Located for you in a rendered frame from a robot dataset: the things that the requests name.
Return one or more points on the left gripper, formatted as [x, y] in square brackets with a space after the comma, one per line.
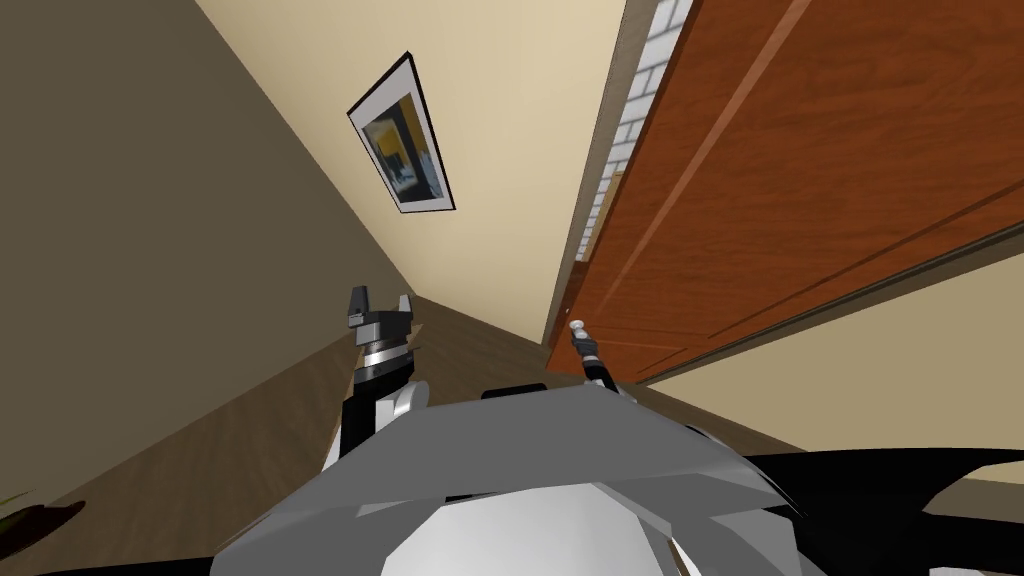
[384, 326]

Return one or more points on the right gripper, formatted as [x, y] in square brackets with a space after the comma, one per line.
[585, 346]

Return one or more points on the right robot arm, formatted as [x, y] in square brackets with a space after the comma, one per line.
[880, 500]

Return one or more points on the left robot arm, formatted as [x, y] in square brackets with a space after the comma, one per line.
[376, 384]

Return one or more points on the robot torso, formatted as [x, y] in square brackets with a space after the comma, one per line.
[520, 448]

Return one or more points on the brown wooden door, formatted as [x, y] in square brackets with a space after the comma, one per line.
[800, 176]

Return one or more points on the black framed wall picture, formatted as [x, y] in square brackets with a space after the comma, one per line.
[404, 140]

